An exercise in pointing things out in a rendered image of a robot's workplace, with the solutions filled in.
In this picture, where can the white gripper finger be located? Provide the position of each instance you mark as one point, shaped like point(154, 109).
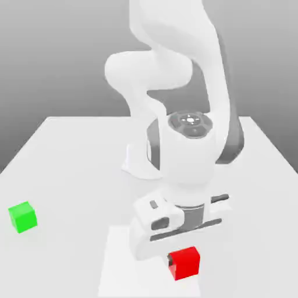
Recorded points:
point(171, 260)

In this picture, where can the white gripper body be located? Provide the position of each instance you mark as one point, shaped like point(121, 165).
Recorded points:
point(145, 248)

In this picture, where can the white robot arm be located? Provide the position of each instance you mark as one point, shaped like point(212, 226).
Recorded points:
point(186, 158)

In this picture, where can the small red cube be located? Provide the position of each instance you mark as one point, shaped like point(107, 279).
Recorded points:
point(187, 263)

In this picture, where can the small green cube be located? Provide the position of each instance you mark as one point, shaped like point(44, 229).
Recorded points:
point(23, 217)

